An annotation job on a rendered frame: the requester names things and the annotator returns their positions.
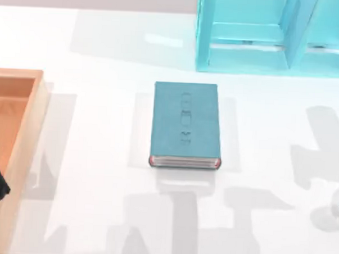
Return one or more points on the teal hardcover book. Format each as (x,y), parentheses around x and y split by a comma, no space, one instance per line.
(183,124)

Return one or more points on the light blue rack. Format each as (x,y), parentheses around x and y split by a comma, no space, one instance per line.
(246,51)

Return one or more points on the shallow salmon-coloured box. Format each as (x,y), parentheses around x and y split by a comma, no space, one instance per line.
(14,126)

